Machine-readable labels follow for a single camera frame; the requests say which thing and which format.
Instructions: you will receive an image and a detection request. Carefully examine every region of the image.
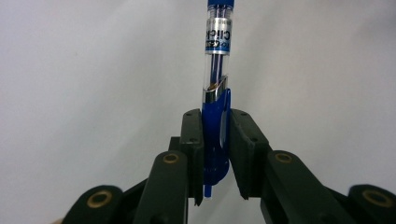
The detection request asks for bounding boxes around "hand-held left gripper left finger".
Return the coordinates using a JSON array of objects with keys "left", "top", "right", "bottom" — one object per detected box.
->
[{"left": 178, "top": 108, "right": 205, "bottom": 207}]

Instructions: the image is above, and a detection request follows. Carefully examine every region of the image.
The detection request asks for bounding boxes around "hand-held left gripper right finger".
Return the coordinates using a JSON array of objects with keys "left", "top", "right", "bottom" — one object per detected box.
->
[{"left": 229, "top": 108, "right": 272, "bottom": 201}]

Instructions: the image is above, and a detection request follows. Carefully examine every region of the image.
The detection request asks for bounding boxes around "blue click pen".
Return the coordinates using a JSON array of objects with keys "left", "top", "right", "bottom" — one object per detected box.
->
[{"left": 201, "top": 0, "right": 235, "bottom": 200}]

